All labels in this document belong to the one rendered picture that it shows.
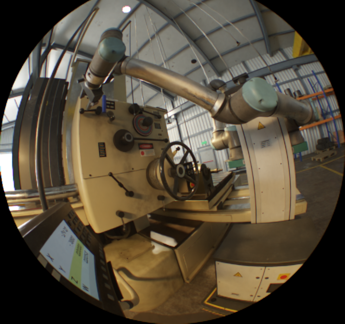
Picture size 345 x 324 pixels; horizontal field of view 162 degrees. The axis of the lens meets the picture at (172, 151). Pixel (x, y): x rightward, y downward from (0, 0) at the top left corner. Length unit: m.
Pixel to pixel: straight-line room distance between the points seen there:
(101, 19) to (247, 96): 7.57
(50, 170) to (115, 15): 7.05
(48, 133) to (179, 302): 2.08
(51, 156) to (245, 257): 1.60
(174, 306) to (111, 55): 1.74
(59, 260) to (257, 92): 0.55
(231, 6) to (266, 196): 7.82
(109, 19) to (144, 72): 7.14
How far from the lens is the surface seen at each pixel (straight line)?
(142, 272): 1.08
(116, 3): 7.35
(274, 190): 0.91
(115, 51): 0.41
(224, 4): 7.73
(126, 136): 0.73
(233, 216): 1.39
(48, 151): 1.39
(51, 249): 0.24
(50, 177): 1.36
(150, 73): 0.50
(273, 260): 0.67
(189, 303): 1.49
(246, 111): 0.42
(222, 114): 0.47
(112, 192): 0.72
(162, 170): 0.61
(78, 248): 0.32
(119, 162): 0.75
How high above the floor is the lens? 1.35
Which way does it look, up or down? 6 degrees up
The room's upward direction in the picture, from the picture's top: 12 degrees counter-clockwise
